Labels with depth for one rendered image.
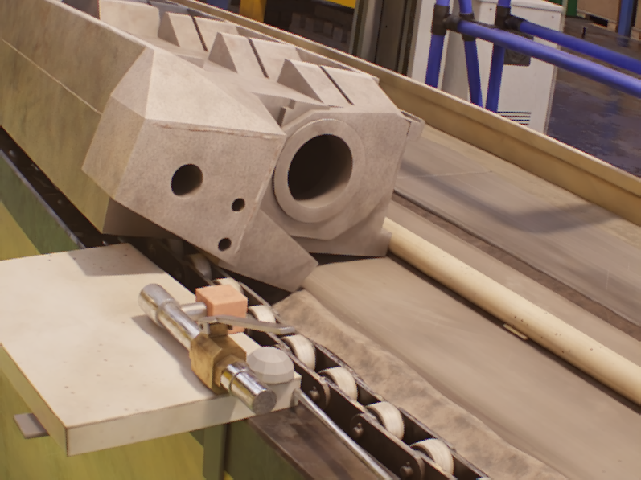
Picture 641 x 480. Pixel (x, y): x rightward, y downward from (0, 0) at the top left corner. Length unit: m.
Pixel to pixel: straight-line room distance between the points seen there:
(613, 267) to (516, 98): 1.93
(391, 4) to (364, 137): 2.22
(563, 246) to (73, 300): 0.71
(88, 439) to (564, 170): 1.08
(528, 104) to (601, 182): 1.70
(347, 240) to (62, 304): 0.40
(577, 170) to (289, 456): 0.96
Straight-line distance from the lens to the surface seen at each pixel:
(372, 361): 0.96
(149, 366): 0.80
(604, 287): 1.25
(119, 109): 0.94
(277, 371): 0.79
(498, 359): 1.00
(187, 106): 0.93
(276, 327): 0.68
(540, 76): 3.26
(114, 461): 1.12
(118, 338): 0.84
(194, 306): 0.85
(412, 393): 0.92
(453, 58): 3.15
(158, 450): 0.98
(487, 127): 1.75
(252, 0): 7.28
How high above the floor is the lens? 1.18
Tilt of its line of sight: 19 degrees down
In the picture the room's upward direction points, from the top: 8 degrees clockwise
